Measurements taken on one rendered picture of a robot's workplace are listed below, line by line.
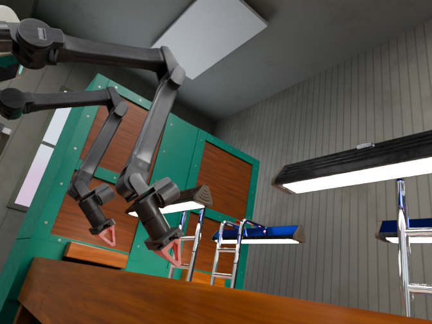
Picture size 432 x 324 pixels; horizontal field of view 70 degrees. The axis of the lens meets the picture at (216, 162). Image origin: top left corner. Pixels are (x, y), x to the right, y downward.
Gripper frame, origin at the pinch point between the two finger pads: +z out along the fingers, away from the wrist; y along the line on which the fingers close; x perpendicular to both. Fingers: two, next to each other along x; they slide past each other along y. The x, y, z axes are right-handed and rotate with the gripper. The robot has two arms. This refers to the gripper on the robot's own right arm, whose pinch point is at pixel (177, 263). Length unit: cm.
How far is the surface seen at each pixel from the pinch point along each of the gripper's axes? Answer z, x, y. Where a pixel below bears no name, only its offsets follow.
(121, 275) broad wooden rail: -10.2, 16.4, -9.5
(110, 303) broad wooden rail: -6.5, 20.6, -8.1
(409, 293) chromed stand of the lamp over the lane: 21, -21, -45
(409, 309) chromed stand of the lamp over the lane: 23, -18, -45
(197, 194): -7.9, -26.4, 14.9
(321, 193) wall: 75, -187, 79
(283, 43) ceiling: -59, -253, 92
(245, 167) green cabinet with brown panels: 18, -132, 94
